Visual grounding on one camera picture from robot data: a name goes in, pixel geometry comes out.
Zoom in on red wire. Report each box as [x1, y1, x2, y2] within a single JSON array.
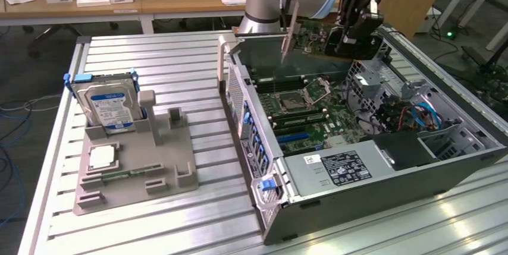
[[396, 105, 418, 131]]

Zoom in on grey floor cable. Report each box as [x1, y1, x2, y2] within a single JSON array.
[[0, 93, 65, 112]]

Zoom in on grey power supply unit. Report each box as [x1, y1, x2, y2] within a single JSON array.
[[284, 140, 395, 197]]

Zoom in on blue floor cable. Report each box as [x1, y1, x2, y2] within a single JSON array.
[[0, 109, 34, 226]]

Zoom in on hard disk in blue caddy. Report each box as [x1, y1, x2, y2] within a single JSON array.
[[63, 69, 145, 136]]

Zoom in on metal disk bay cage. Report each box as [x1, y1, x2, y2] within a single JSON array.
[[345, 58, 400, 125]]

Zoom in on white desk frame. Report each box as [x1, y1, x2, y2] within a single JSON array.
[[435, 0, 508, 51]]

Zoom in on installed green RAM stick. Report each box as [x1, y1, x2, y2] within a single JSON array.
[[273, 112, 325, 128]]

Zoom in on blue case latch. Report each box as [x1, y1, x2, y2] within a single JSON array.
[[257, 178, 277, 192]]

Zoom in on black floor stand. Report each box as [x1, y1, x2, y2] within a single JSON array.
[[460, 45, 508, 102]]

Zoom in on grey parts rack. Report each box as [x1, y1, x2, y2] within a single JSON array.
[[74, 89, 201, 217]]

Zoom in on blue wire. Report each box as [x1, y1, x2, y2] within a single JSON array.
[[412, 102, 444, 133]]

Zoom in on CPU socket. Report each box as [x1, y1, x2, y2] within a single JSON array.
[[277, 90, 311, 114]]

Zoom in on metal socket cover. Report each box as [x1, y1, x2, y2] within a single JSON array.
[[304, 78, 333, 99]]

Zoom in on open dark grey PC case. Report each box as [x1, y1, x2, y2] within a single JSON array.
[[217, 22, 508, 245]]

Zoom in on blue expansion slot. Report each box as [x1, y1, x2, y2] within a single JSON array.
[[277, 132, 312, 144]]

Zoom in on silver CPU chip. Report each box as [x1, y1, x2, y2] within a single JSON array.
[[89, 144, 121, 170]]

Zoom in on green motherboard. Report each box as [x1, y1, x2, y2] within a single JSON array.
[[253, 73, 372, 153]]

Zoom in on black RAM slot row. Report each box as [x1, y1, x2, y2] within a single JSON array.
[[257, 75, 304, 93]]

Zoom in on graphics card with black cooler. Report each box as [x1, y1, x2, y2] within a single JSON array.
[[279, 0, 379, 63]]

